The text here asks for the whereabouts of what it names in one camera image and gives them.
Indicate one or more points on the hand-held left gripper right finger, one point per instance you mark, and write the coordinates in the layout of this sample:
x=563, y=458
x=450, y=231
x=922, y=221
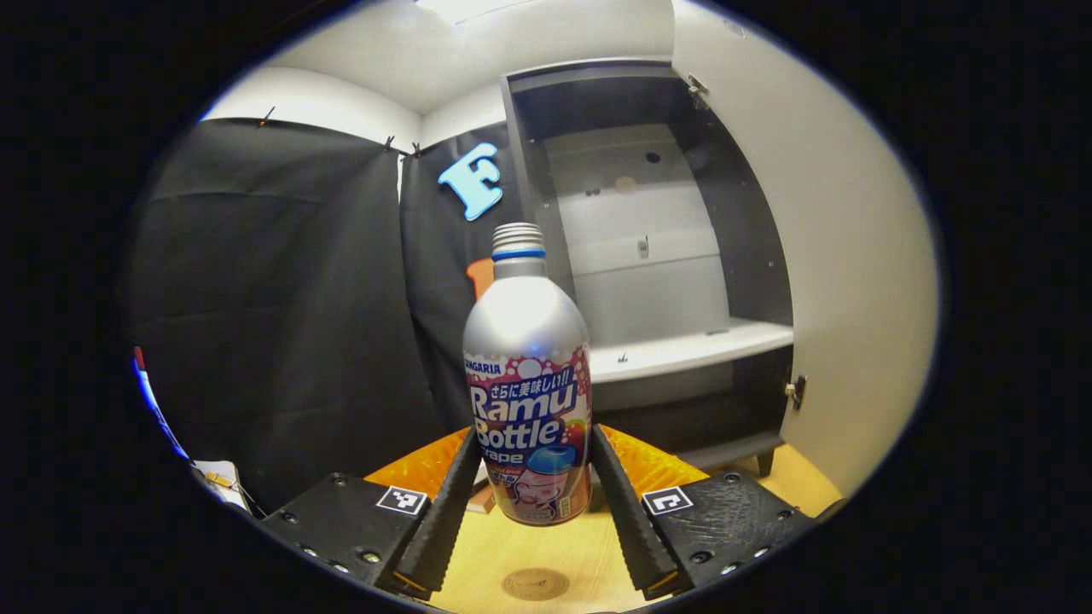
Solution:
x=636, y=529

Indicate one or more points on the metal door hinge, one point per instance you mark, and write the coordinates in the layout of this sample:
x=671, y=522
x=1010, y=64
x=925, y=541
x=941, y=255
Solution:
x=797, y=392
x=698, y=88

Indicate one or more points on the brown book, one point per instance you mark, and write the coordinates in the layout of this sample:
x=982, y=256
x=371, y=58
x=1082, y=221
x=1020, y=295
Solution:
x=482, y=501

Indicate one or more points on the black backdrop cloth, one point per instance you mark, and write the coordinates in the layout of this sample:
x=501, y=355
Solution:
x=273, y=298

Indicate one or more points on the silver drink bottle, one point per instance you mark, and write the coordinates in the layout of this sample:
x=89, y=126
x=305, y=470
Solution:
x=527, y=341

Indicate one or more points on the white papers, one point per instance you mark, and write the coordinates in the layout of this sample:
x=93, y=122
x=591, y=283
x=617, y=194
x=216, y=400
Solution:
x=217, y=477

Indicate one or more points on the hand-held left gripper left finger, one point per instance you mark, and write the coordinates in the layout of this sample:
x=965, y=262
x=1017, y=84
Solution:
x=444, y=529

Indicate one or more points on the beige cabinet door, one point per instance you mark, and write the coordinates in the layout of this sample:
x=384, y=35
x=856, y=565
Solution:
x=853, y=256

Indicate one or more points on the large ceiling light panel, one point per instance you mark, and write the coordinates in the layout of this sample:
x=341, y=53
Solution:
x=469, y=8

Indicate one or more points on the dark grey cabinet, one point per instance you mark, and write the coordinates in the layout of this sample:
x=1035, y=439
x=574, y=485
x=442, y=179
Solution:
x=742, y=256

